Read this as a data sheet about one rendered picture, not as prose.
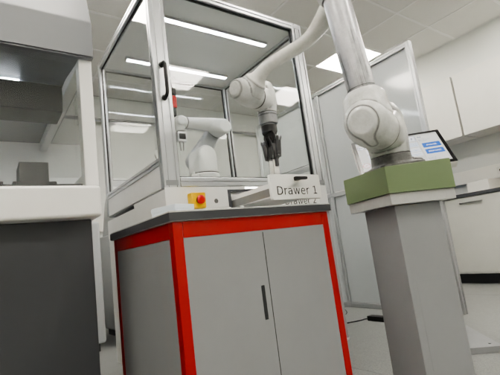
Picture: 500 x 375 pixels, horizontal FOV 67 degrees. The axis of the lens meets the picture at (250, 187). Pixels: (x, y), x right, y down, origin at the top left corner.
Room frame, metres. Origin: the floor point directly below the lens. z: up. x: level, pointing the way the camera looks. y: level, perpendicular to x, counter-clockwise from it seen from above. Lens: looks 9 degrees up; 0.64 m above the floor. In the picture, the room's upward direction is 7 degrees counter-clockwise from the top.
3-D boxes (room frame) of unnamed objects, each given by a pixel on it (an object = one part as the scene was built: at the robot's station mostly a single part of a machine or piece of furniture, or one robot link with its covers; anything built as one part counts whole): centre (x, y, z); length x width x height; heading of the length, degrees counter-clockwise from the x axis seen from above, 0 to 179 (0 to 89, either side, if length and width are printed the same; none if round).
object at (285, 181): (1.63, -0.20, 0.87); 0.29 x 0.02 x 0.11; 126
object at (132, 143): (2.02, 0.64, 1.52); 0.87 x 0.01 x 0.86; 36
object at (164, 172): (2.31, 0.24, 1.47); 1.02 x 0.95 x 1.04; 126
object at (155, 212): (1.31, 0.28, 0.79); 0.13 x 0.09 x 0.05; 54
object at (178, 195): (2.31, 0.24, 0.87); 1.02 x 0.95 x 0.14; 126
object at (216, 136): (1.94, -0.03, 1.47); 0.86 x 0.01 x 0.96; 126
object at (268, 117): (1.70, -0.12, 1.22); 0.09 x 0.09 x 0.06
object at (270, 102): (1.69, -0.12, 1.32); 0.13 x 0.11 x 0.16; 144
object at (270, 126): (1.70, -0.12, 1.14); 0.08 x 0.07 x 0.09; 36
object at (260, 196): (1.80, -0.08, 0.86); 0.40 x 0.26 x 0.06; 36
